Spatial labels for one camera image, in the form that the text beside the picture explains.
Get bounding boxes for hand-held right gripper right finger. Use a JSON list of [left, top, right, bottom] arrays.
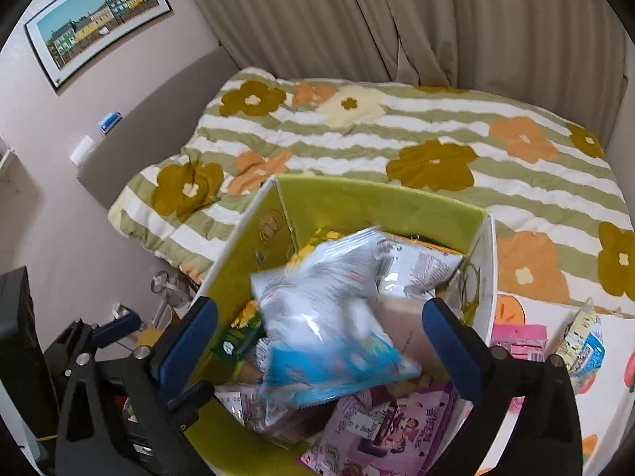
[[421, 297, 583, 476]]

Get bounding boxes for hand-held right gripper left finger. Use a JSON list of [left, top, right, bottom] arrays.
[[54, 296, 220, 476]]

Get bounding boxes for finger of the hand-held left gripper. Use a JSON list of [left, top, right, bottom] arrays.
[[44, 314, 142, 388]]

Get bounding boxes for green snack packet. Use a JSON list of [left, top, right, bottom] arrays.
[[212, 300, 265, 364]]

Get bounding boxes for lilac picture-print snack packet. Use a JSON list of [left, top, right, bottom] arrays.
[[296, 381, 463, 476]]

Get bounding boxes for white and blue snack packet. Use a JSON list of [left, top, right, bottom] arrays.
[[250, 227, 423, 411]]

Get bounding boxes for green cardboard box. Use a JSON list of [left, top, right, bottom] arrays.
[[189, 173, 498, 476]]

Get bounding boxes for yellow snack packet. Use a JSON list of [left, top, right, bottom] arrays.
[[292, 227, 344, 269]]

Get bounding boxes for yellow container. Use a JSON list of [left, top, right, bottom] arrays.
[[135, 327, 172, 349]]

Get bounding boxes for glass bottle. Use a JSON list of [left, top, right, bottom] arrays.
[[150, 269, 192, 311]]

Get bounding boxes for cream and blue snack packet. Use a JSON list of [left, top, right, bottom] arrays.
[[553, 299, 607, 390]]

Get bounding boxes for blue and white small object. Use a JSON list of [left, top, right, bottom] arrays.
[[98, 110, 124, 137]]

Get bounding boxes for grey headboard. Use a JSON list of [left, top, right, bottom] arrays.
[[74, 44, 250, 210]]

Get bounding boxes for floral striped blanket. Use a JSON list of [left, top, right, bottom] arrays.
[[106, 67, 635, 319]]

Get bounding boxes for beige curtain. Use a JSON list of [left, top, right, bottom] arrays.
[[171, 0, 632, 146]]

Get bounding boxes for white wall switch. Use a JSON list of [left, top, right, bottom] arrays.
[[68, 135, 96, 165]]

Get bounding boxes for framed wall picture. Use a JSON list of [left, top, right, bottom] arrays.
[[24, 0, 173, 93]]

